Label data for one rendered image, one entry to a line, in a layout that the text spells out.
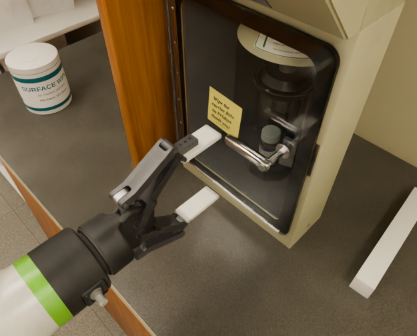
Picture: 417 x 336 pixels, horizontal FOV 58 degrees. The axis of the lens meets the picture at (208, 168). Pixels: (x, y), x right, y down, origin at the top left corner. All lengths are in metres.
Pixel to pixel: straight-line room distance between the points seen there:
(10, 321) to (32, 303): 0.02
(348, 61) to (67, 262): 0.39
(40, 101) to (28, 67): 0.10
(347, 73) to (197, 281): 0.46
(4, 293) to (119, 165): 0.55
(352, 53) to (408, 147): 0.61
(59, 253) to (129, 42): 0.40
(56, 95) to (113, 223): 0.69
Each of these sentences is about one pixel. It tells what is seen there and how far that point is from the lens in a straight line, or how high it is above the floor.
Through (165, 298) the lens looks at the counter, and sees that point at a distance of 0.74.
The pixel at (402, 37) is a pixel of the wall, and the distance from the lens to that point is 0.94.
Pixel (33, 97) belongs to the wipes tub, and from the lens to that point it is 1.11.
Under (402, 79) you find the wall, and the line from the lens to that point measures 0.98.
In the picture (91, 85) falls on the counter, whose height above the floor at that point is 0.94.
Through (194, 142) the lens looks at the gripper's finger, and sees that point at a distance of 0.48.
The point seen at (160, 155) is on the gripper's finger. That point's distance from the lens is 0.45.
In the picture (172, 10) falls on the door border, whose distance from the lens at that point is 0.65.
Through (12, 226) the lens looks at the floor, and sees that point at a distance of 2.17.
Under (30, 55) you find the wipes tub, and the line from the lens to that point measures 1.11.
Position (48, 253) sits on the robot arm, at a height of 1.24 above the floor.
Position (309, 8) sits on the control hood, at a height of 1.45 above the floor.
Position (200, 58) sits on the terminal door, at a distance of 0.64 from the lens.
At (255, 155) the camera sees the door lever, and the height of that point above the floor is 1.21.
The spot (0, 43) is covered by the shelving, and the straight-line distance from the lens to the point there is 1.58.
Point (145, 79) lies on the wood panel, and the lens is 0.76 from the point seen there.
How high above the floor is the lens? 1.62
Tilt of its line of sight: 48 degrees down
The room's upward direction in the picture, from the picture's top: straight up
